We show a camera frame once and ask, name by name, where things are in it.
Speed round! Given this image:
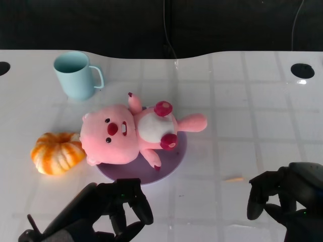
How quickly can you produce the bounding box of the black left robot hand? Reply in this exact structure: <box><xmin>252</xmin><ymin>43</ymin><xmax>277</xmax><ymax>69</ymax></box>
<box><xmin>41</xmin><ymin>177</ymin><xmax>154</xmax><ymax>242</ymax></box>

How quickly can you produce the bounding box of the lavender plastic plate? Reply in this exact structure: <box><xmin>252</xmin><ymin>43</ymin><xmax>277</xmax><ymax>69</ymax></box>
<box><xmin>96</xmin><ymin>131</ymin><xmax>189</xmax><ymax>187</ymax></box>

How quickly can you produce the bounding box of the orange white striped pumpkin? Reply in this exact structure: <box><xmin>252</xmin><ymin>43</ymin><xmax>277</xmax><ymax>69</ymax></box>
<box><xmin>30</xmin><ymin>132</ymin><xmax>87</xmax><ymax>175</ymax></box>

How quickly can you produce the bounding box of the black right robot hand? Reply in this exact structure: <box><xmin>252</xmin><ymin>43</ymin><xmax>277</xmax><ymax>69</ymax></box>
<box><xmin>246</xmin><ymin>162</ymin><xmax>323</xmax><ymax>227</ymax></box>

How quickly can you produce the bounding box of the light blue plastic mug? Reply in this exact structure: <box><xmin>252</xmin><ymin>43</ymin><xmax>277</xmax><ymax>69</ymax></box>
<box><xmin>53</xmin><ymin>51</ymin><xmax>104</xmax><ymax>101</ymax></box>

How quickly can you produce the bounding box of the thin hanging grey cable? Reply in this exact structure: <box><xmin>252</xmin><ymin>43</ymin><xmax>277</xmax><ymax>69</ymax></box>
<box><xmin>291</xmin><ymin>0</ymin><xmax>305</xmax><ymax>52</ymax></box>
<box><xmin>163</xmin><ymin>0</ymin><xmax>178</xmax><ymax>61</ymax></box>

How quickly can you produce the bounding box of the pink plush beaver doll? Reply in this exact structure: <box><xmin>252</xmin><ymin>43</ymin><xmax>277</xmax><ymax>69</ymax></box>
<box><xmin>80</xmin><ymin>92</ymin><xmax>208</xmax><ymax>172</ymax></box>

